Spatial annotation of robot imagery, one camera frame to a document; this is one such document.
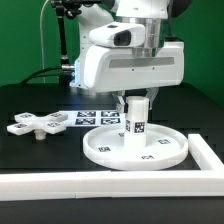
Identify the white cross-shaped table base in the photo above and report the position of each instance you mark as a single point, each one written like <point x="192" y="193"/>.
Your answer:
<point x="27" y="122"/>

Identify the white L-shaped fence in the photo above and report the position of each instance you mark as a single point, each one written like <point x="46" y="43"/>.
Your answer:
<point x="207" y="180"/>

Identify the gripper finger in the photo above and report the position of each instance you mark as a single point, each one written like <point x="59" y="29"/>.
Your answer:
<point x="119" y="97"/>
<point x="151" y="95"/>

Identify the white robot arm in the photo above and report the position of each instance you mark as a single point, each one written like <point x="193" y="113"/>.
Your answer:
<point x="132" y="24"/>

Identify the black camera stand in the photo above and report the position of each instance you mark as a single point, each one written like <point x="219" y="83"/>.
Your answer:
<point x="70" y="9"/>

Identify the white marker sheet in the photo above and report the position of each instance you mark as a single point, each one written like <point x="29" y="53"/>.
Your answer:
<point x="93" y="118"/>

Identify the white round table top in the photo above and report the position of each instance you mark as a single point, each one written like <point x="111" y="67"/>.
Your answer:
<point x="112" y="147"/>

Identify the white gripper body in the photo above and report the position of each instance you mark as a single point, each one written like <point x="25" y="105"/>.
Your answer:
<point x="116" y="69"/>

